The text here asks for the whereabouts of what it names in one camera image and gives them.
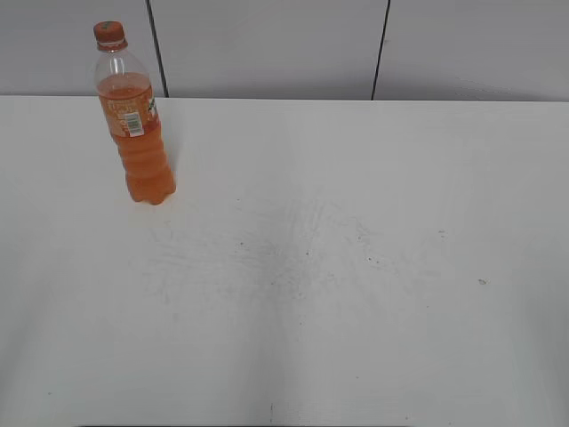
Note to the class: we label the orange bottle cap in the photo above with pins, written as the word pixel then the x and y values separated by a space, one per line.
pixel 109 35

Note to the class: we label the orange soda plastic bottle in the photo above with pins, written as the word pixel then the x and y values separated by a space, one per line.
pixel 128 104

